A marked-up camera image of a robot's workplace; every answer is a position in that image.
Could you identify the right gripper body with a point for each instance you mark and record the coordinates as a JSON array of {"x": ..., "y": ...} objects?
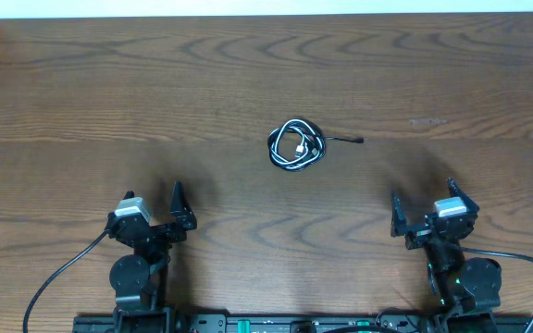
[{"x": 419, "y": 238}]

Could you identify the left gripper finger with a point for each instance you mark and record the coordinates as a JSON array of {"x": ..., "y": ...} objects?
[
  {"x": 180, "y": 208},
  {"x": 128, "y": 195}
]

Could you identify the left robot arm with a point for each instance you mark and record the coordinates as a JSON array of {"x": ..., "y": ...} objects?
[{"x": 135, "y": 278}]

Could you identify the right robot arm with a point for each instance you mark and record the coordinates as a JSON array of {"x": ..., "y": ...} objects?
[{"x": 464, "y": 286}]

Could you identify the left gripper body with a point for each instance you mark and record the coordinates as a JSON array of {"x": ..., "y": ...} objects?
[{"x": 167, "y": 236}]

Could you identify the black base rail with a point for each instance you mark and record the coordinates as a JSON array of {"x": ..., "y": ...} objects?
[{"x": 221, "y": 323}]

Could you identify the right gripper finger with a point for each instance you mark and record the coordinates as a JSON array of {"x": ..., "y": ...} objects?
[
  {"x": 455, "y": 191},
  {"x": 398, "y": 219}
]

